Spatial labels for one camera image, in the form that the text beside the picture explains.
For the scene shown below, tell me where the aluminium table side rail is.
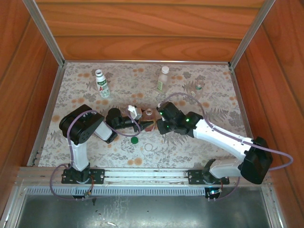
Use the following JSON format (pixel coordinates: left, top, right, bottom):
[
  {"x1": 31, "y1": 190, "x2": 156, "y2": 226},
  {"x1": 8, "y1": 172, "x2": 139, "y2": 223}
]
[
  {"x1": 26, "y1": 64, "x2": 65, "y2": 167},
  {"x1": 228, "y1": 65, "x2": 256, "y2": 141}
]

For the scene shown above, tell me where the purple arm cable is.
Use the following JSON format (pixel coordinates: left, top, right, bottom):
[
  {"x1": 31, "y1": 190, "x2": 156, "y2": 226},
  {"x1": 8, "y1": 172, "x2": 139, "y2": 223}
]
[
  {"x1": 157, "y1": 92, "x2": 294, "y2": 202},
  {"x1": 49, "y1": 109, "x2": 141, "y2": 202}
]

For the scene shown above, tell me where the thin aluminium table edge rail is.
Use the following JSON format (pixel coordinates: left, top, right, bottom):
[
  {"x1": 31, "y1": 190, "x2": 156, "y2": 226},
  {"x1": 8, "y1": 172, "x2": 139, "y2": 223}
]
[{"x1": 63, "y1": 59, "x2": 231, "y2": 66}]

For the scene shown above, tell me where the long aluminium mounting rail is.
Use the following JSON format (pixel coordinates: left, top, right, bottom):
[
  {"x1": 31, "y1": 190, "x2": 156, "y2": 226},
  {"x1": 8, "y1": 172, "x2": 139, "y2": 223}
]
[{"x1": 14, "y1": 166, "x2": 274, "y2": 189}]

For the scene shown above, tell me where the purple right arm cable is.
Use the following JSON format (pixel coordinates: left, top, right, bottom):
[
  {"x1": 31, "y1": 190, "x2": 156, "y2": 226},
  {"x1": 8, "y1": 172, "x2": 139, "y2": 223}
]
[{"x1": 157, "y1": 92, "x2": 294, "y2": 202}]

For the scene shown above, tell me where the floral patterned tablecloth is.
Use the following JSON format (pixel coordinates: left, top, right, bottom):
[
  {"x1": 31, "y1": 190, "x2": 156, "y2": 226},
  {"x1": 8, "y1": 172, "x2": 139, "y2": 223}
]
[{"x1": 38, "y1": 62, "x2": 253, "y2": 168}]

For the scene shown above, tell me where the small clear bottle green band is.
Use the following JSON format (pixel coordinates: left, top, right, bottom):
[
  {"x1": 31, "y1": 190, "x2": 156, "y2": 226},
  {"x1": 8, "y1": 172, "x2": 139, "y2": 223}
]
[{"x1": 190, "y1": 79, "x2": 205, "y2": 98}]

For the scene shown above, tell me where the small black controller board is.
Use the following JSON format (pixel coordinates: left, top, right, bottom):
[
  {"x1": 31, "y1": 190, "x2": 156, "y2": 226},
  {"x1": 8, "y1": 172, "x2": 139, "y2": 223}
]
[
  {"x1": 204, "y1": 187, "x2": 224, "y2": 202},
  {"x1": 71, "y1": 189, "x2": 96, "y2": 202}
]

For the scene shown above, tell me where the aluminium lower frame bar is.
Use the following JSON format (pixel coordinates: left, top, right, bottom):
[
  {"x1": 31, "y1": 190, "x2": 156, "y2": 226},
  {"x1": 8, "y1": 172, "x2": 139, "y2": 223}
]
[
  {"x1": 0, "y1": 184, "x2": 28, "y2": 228},
  {"x1": 261, "y1": 185, "x2": 285, "y2": 228}
]

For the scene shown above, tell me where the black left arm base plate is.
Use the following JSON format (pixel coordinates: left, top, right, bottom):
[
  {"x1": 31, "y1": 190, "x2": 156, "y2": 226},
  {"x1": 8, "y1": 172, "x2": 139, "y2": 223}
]
[{"x1": 61, "y1": 168, "x2": 105, "y2": 185}]

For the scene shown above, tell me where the clear bottle with green label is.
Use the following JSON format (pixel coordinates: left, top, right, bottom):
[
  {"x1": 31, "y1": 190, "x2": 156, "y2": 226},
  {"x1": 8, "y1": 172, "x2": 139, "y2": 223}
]
[{"x1": 156, "y1": 66, "x2": 171, "y2": 94}]

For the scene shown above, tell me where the slanted aluminium frame post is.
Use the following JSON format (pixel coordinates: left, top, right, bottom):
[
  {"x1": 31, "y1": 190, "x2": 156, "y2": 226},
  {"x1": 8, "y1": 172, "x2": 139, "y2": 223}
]
[
  {"x1": 228, "y1": 0, "x2": 277, "y2": 68},
  {"x1": 22, "y1": 0, "x2": 66, "y2": 67}
]

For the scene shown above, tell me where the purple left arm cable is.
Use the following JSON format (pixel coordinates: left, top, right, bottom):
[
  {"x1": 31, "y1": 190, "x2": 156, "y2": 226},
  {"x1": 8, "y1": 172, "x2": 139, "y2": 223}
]
[{"x1": 49, "y1": 109, "x2": 141, "y2": 202}]

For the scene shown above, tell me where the grey slotted cable duct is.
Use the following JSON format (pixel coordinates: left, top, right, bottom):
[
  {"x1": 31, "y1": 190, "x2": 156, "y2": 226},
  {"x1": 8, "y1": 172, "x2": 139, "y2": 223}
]
[{"x1": 23, "y1": 186, "x2": 266, "y2": 197}]

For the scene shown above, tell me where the grey metal sheet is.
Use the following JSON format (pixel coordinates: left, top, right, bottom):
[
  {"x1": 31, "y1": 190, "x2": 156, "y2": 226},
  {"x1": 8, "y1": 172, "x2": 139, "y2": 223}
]
[{"x1": 16, "y1": 193, "x2": 273, "y2": 228}]

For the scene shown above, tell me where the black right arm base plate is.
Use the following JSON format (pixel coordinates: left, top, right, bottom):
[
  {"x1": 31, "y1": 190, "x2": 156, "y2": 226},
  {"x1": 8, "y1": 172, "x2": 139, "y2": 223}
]
[{"x1": 187, "y1": 169, "x2": 230, "y2": 185}]

